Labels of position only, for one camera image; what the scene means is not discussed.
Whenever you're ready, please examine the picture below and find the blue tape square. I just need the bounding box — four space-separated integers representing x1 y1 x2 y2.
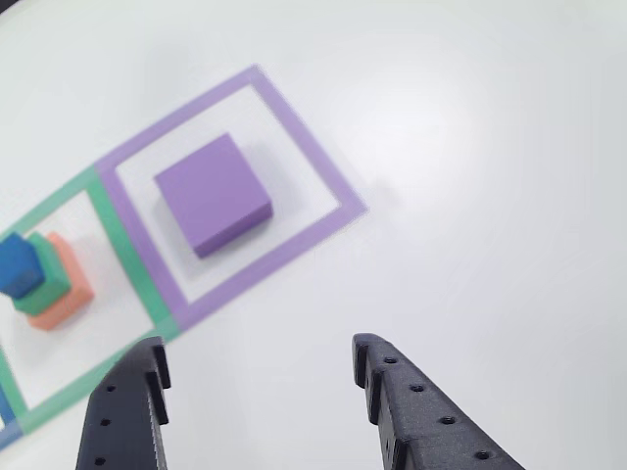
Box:
0 381 24 449

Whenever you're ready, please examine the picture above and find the purple tape square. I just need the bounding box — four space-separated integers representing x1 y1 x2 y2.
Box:
95 62 369 330

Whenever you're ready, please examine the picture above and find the green block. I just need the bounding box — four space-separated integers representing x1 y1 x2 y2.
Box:
12 232 72 314

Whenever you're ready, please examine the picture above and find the green tape square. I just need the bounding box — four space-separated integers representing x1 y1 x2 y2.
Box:
0 164 182 437

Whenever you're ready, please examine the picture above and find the large purple block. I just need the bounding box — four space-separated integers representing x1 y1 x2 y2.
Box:
153 132 273 259

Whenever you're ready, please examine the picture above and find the orange block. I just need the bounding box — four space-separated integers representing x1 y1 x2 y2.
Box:
26 232 95 333

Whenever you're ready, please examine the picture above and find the small blue block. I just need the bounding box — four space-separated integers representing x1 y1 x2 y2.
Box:
0 232 46 300

